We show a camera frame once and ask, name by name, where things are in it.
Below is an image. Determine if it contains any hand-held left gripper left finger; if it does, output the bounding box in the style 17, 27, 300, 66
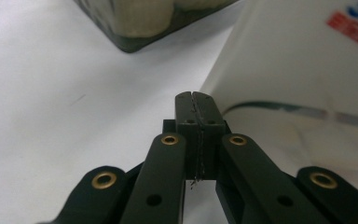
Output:
162, 91, 204, 181

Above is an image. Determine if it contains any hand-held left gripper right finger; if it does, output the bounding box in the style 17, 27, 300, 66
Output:
193, 91, 233, 181

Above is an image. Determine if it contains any white bottle with blue cap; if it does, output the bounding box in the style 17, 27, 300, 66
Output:
200, 0, 358, 125

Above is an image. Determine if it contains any grey rectangular storage box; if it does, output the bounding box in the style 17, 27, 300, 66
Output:
74, 0, 241, 54

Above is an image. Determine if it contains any pale blue table mat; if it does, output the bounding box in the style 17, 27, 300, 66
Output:
0, 0, 358, 224

